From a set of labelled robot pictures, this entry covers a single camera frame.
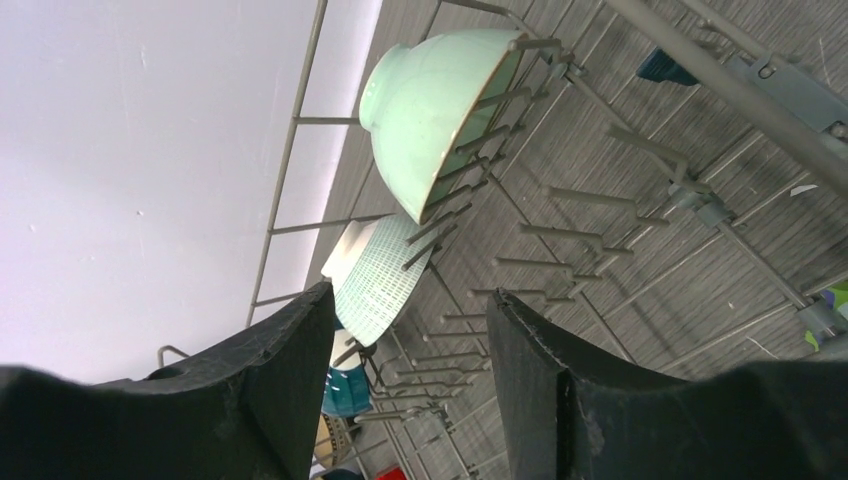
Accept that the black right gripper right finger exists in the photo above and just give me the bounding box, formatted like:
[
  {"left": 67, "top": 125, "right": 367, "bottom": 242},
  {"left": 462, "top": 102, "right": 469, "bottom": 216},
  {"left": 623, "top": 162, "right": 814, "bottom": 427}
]
[{"left": 486, "top": 289, "right": 847, "bottom": 479}]

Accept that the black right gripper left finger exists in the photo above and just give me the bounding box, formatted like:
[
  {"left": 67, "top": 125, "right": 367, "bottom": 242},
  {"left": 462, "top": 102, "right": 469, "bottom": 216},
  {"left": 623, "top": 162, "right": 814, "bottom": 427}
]
[{"left": 1, "top": 282, "right": 335, "bottom": 479}]

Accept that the brown patterned bowl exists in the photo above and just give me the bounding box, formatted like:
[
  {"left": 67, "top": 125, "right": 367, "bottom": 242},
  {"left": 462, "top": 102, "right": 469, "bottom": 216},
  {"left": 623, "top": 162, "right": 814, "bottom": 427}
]
[{"left": 313, "top": 414, "right": 353, "bottom": 468}]

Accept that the mint green bowl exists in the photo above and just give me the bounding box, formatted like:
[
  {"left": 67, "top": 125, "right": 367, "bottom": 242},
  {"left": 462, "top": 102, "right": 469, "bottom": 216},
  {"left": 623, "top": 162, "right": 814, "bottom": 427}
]
[{"left": 358, "top": 29, "right": 527, "bottom": 225}]

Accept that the teal white bowl back left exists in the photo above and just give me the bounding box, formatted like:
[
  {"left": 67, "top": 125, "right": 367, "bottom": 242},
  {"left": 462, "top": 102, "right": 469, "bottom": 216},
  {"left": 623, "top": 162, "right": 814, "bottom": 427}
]
[{"left": 321, "top": 328, "right": 373, "bottom": 418}]

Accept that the pale green bowl middle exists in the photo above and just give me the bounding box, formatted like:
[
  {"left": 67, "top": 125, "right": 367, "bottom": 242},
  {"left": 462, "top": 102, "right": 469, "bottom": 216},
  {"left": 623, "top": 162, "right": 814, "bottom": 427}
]
[{"left": 321, "top": 214, "right": 437, "bottom": 347}]

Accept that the green owl toy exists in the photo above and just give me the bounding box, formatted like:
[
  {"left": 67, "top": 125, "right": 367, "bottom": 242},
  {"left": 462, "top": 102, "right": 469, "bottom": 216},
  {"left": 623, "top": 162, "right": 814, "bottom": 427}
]
[{"left": 798, "top": 280, "right": 847, "bottom": 353}]

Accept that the grey wire dish rack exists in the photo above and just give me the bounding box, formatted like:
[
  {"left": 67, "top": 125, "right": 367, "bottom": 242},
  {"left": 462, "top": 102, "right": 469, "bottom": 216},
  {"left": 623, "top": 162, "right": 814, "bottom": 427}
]
[{"left": 156, "top": 0, "right": 848, "bottom": 480}]

